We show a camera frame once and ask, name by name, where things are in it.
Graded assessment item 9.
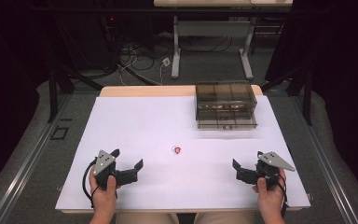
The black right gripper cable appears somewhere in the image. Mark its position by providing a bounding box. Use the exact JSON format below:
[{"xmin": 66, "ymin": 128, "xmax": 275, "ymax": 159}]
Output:
[{"xmin": 273, "ymin": 174, "xmax": 291, "ymax": 218}]

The black metal stand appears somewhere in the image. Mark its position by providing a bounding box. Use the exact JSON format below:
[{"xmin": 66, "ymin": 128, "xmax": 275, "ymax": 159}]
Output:
[
  {"xmin": 47, "ymin": 59, "xmax": 104, "ymax": 124},
  {"xmin": 260, "ymin": 63, "xmax": 314, "ymax": 126}
]

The white paper sheet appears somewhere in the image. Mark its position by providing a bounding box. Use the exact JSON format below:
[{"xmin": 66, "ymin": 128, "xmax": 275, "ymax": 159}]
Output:
[{"xmin": 55, "ymin": 94, "xmax": 311, "ymax": 212}]

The dark curtain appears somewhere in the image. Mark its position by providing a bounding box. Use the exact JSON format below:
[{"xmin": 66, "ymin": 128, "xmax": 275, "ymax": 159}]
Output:
[
  {"xmin": 0, "ymin": 0, "xmax": 60, "ymax": 200},
  {"xmin": 265, "ymin": 0, "xmax": 358, "ymax": 200}
]

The person's left hand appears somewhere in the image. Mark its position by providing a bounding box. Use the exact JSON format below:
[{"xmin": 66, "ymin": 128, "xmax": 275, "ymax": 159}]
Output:
[{"xmin": 89, "ymin": 172, "xmax": 119, "ymax": 217}]

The transparent grey drawer box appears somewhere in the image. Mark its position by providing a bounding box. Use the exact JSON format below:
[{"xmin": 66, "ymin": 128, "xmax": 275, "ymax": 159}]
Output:
[{"xmin": 195, "ymin": 81, "xmax": 258, "ymax": 131}]

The person's right leg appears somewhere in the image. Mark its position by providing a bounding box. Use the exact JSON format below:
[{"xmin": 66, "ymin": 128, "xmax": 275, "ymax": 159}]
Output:
[{"xmin": 193, "ymin": 210, "xmax": 256, "ymax": 224}]

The person's right hand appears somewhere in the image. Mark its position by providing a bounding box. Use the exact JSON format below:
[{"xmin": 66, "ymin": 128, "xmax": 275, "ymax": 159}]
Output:
[{"xmin": 252, "ymin": 167, "xmax": 287, "ymax": 218}]

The person's left leg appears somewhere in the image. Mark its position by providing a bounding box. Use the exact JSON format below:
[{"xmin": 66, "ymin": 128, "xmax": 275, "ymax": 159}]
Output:
[{"xmin": 115, "ymin": 212, "xmax": 181, "ymax": 224}]

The aluminium floor rail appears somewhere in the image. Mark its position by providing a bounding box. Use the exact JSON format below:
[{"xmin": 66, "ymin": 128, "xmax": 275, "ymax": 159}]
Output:
[
  {"xmin": 292, "ymin": 92, "xmax": 358, "ymax": 224},
  {"xmin": 0, "ymin": 92, "xmax": 73, "ymax": 224}
]

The white metal-legged desk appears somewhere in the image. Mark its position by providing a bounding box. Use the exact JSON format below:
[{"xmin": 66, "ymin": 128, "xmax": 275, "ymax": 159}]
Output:
[{"xmin": 153, "ymin": 0, "xmax": 294, "ymax": 80}]

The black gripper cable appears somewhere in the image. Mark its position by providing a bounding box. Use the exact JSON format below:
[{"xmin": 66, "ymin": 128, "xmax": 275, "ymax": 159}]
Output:
[
  {"xmin": 273, "ymin": 174, "xmax": 291, "ymax": 218},
  {"xmin": 81, "ymin": 158, "xmax": 101, "ymax": 209}
]

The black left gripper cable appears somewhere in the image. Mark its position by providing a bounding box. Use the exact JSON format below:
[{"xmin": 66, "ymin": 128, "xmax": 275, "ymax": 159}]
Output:
[{"xmin": 81, "ymin": 158, "xmax": 101, "ymax": 209}]

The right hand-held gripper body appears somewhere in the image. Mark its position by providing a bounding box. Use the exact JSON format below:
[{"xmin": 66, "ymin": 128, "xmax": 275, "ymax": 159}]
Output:
[{"xmin": 235, "ymin": 150, "xmax": 296, "ymax": 189}]

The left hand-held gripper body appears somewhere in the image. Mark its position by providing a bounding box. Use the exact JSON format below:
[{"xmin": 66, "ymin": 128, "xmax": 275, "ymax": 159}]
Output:
[{"xmin": 92, "ymin": 149, "xmax": 139, "ymax": 189}]

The person's leg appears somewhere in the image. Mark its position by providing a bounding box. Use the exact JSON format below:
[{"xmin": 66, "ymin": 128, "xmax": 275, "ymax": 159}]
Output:
[
  {"xmin": 115, "ymin": 212, "xmax": 181, "ymax": 224},
  {"xmin": 193, "ymin": 210, "xmax": 256, "ymax": 224}
]

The white floor cable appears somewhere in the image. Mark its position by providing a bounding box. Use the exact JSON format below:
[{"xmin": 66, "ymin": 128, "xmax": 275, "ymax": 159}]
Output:
[{"xmin": 117, "ymin": 55, "xmax": 169, "ymax": 87}]

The black floor cable bundle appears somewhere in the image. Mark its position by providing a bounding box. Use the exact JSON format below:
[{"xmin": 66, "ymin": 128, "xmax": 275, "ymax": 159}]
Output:
[{"xmin": 115, "ymin": 36, "xmax": 159, "ymax": 73}]

